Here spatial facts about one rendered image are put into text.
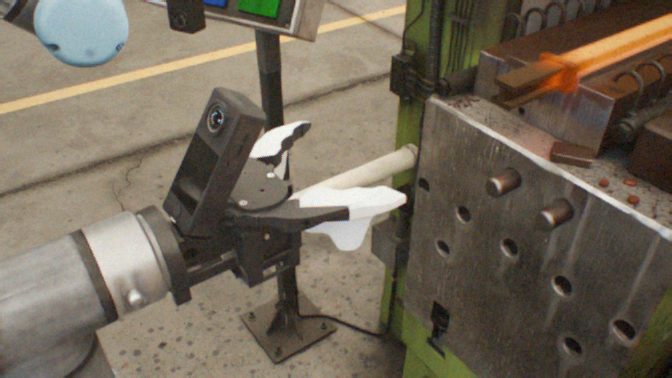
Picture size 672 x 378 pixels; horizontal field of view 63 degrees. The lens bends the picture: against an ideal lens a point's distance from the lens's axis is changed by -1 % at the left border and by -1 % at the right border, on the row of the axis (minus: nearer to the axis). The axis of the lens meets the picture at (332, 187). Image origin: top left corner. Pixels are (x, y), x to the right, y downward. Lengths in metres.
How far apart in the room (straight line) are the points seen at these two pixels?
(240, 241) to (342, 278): 1.33
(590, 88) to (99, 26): 0.52
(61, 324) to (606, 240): 0.55
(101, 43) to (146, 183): 1.75
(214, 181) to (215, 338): 1.26
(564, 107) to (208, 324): 1.24
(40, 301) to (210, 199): 0.13
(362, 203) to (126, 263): 0.18
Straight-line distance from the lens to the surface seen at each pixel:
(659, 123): 0.70
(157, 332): 1.71
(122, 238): 0.43
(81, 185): 2.35
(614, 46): 0.80
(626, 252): 0.69
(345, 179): 1.09
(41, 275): 0.43
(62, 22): 0.53
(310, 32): 0.94
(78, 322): 0.43
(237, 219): 0.44
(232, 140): 0.41
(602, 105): 0.71
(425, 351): 1.11
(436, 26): 1.03
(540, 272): 0.78
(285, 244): 0.49
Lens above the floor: 1.29
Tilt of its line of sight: 37 degrees down
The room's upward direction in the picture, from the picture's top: straight up
